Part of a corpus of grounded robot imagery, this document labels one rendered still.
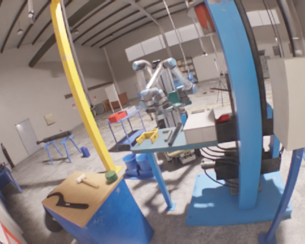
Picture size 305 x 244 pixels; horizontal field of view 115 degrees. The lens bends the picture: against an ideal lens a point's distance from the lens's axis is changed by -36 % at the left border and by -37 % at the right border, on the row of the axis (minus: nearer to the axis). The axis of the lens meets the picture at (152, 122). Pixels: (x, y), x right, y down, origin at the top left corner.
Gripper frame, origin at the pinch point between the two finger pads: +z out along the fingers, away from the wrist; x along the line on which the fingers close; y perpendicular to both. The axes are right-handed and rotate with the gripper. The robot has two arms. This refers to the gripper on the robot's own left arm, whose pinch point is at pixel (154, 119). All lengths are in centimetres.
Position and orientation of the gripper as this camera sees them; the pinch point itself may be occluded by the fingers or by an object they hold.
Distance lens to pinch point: 172.1
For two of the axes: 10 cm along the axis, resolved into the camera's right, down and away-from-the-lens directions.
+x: 7.7, -0.6, -6.3
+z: 3.0, 9.1, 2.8
